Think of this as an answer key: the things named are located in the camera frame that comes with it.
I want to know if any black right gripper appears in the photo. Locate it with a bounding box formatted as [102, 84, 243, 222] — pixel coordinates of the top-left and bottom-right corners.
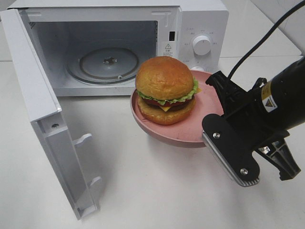
[205, 71, 301, 180]

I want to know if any white microwave door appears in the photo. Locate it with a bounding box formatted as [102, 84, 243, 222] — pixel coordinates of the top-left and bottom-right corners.
[1, 9, 101, 219]

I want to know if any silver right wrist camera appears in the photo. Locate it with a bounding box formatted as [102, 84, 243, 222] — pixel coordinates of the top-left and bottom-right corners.
[202, 114, 260, 187]

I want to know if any white microwave knob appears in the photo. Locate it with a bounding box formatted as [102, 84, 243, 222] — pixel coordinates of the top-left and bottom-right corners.
[191, 66, 205, 72]
[193, 34, 211, 56]

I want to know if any upper white microwave knob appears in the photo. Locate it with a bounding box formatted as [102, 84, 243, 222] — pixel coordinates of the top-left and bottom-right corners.
[193, 34, 211, 56]

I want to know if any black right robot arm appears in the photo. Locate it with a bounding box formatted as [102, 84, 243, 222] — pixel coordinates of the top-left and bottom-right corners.
[202, 59, 305, 187]

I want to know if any white microwave oven body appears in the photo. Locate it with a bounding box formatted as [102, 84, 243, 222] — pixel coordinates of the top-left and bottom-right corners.
[6, 0, 229, 97]

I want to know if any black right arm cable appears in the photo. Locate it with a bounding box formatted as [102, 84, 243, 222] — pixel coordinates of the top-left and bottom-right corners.
[226, 0, 305, 81]

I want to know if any pink round plate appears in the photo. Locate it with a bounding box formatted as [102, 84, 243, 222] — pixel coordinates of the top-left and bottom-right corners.
[130, 70, 224, 148]

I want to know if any lower white microwave knob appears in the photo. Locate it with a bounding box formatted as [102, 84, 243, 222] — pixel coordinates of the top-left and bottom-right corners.
[191, 66, 205, 72]

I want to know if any toy hamburger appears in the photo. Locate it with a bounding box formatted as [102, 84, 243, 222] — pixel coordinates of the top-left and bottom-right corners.
[135, 56, 201, 125]

